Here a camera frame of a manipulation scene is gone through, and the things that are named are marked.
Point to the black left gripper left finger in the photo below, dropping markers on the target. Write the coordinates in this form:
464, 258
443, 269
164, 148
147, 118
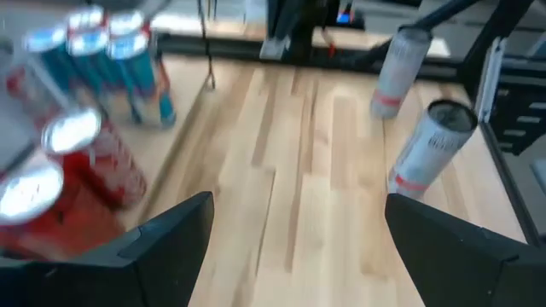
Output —
128, 273

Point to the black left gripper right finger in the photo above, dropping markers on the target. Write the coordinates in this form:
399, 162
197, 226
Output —
469, 277

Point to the red Coca-Cola can black script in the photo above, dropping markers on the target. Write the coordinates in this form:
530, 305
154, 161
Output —
42, 213

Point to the red Star Wars Coca-Cola can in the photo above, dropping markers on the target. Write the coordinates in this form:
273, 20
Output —
106, 170

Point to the silver Celsius can pink band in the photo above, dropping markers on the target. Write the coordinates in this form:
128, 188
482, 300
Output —
431, 149

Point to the pale can black lid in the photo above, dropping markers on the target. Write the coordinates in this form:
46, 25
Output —
401, 70

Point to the black table rig frame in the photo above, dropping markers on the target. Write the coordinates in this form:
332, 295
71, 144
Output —
362, 59

